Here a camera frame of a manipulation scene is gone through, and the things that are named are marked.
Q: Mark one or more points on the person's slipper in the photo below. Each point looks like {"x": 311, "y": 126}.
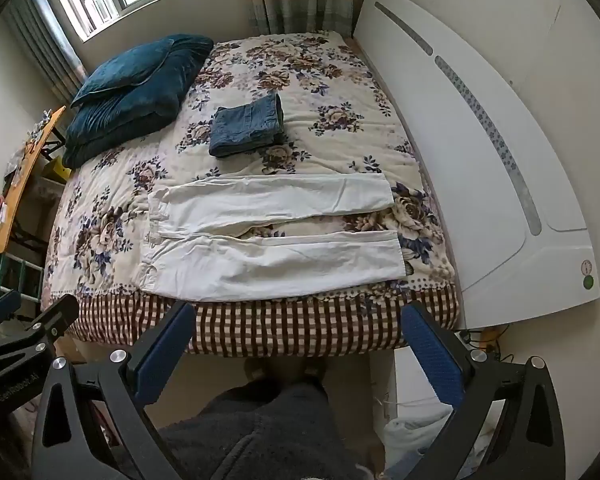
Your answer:
{"x": 314, "y": 369}

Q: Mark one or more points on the grey curtain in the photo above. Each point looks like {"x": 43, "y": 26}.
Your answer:
{"x": 45, "y": 45}

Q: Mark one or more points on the white cabinet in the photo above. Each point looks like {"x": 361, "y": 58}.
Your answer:
{"x": 415, "y": 385}

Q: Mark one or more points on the white pants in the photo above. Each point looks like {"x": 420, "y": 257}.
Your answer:
{"x": 280, "y": 260}

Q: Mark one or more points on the yellow box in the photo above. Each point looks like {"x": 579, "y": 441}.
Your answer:
{"x": 57, "y": 169}

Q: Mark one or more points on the white headboard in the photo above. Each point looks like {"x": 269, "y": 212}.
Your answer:
{"x": 455, "y": 160}

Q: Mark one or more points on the person's dark fleece legs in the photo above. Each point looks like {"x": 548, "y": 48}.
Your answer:
{"x": 260, "y": 435}

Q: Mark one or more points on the white metal rack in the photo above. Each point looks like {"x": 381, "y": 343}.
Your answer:
{"x": 10, "y": 272}

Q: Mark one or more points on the floral bed quilt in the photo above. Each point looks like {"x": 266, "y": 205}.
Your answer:
{"x": 340, "y": 110}

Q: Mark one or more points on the white plastic bag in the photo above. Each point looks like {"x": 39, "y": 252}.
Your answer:
{"x": 415, "y": 435}

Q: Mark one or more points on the teal velvet folded quilt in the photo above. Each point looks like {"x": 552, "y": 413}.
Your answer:
{"x": 115, "y": 125}

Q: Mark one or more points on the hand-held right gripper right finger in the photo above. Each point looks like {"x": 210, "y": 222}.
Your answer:
{"x": 432, "y": 347}

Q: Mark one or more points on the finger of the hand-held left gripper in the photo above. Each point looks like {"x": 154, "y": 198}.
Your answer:
{"x": 0, "y": 307}
{"x": 55, "y": 320}

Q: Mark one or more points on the orange wooden folding table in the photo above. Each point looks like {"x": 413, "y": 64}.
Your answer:
{"x": 22, "y": 180}

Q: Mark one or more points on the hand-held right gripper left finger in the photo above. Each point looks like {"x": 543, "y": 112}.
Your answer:
{"x": 166, "y": 345}

